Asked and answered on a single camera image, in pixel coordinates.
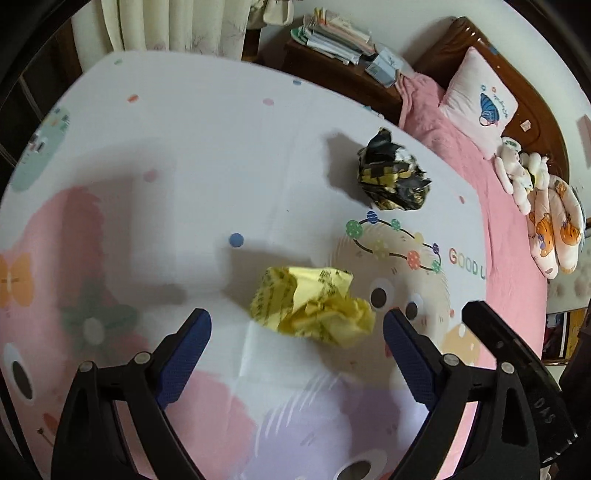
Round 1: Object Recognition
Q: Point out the flower print wardrobe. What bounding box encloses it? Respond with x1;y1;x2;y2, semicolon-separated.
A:
542;258;591;365

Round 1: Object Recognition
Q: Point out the brown wooden nightstand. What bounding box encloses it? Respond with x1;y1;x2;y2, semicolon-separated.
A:
281;39;402;123

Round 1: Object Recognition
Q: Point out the cartoon printed tablecloth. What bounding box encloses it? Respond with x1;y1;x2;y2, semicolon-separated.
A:
0;51;490;480

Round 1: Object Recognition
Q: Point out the bear print rolled quilt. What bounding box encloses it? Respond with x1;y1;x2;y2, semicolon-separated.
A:
526;175;586;280

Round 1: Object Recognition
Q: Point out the pink blanket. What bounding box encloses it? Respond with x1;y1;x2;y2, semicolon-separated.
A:
399;71;550;478

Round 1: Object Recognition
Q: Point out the cream curtain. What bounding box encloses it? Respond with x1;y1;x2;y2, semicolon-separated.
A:
76;0;250;63

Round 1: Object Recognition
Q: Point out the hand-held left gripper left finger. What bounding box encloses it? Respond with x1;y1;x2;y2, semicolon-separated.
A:
51;308;213;480

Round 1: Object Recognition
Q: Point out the white tote bag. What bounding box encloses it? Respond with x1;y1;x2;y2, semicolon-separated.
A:
261;0;296;25

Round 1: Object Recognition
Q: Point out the black gold wrapper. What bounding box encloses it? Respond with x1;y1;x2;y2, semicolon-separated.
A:
356;128;434;212

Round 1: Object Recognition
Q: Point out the white pillow with blue print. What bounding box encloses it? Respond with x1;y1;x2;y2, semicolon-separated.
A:
438;46;520;161

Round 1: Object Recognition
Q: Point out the stack of books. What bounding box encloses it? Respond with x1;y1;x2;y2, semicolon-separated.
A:
291;7;377;65

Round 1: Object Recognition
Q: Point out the brown wooden headboard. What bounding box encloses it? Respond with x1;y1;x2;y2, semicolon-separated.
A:
413;16;571;185

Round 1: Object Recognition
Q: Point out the light blue small box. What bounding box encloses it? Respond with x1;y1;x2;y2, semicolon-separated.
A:
366;48;402;88

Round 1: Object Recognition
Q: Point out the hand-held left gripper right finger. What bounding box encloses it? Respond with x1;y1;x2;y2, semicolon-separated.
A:
382;308;541;480

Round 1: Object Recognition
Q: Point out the yellow paper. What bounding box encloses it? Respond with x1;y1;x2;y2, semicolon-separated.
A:
249;265;377;349

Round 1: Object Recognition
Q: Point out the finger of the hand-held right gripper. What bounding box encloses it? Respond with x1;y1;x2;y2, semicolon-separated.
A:
462;300;522;365

